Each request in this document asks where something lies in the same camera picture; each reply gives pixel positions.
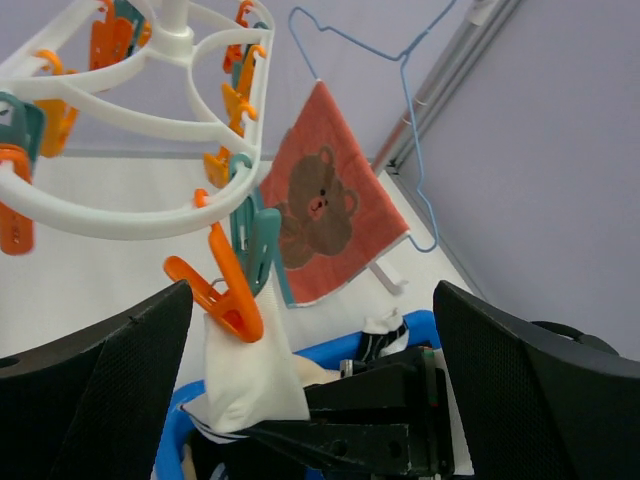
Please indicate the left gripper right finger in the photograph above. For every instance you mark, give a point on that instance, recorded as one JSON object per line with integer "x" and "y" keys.
{"x": 534, "y": 404}

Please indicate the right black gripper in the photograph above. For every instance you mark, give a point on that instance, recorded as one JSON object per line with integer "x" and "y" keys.
{"x": 398, "y": 415}

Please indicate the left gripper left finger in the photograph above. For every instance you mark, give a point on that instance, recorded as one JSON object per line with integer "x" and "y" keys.
{"x": 92, "y": 404}

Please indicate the white striped sock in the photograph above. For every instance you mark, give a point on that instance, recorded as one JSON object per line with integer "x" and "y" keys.
{"x": 382, "y": 336}
{"x": 247, "y": 383}

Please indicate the white oval clip hanger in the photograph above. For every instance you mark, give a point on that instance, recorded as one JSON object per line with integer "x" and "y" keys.
{"x": 183, "y": 32}

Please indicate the beige brown sock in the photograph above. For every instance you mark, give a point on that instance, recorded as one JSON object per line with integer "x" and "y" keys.
{"x": 310, "y": 373}

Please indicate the orange clothes peg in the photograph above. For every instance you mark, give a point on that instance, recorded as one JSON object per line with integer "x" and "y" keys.
{"x": 235, "y": 309}

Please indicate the orange bear towel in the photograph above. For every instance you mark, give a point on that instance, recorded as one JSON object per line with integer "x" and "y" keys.
{"x": 337, "y": 218}

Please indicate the teal clothes peg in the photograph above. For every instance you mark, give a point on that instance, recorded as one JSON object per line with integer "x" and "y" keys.
{"x": 255, "y": 231}

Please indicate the white clothes rack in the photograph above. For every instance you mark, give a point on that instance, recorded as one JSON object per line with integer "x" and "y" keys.
{"x": 480, "y": 26}

